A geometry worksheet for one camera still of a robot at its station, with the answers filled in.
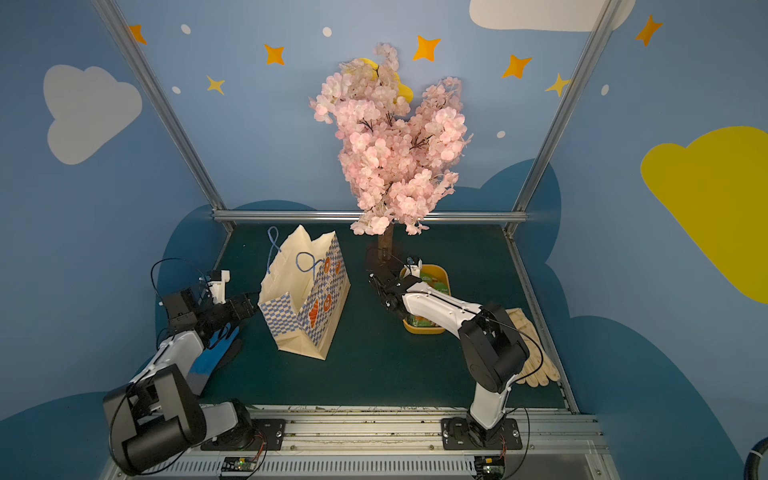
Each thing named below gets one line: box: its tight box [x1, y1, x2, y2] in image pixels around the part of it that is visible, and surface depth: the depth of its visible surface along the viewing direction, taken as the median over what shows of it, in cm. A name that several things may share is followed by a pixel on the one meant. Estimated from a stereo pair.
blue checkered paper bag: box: [258, 225, 351, 361], surface depth 82 cm
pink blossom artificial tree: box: [310, 43, 473, 261], surface depth 66 cm
